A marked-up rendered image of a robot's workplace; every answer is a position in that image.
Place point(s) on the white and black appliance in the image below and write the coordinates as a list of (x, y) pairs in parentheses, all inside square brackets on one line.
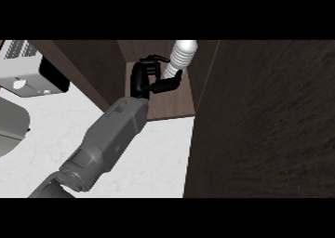
[(23, 68)]

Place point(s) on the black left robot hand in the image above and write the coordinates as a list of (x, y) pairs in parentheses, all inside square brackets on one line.
[(139, 81)]

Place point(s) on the dark wooden cabinet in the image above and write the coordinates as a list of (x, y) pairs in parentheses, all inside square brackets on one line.
[(98, 65)]

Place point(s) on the dark wooden cabinet door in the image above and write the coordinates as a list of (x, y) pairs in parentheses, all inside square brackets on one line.
[(271, 124)]

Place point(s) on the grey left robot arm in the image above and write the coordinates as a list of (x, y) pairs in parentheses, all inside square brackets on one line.
[(111, 134)]

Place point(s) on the white ribbed water bottle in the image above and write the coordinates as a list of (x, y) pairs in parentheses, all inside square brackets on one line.
[(181, 56)]

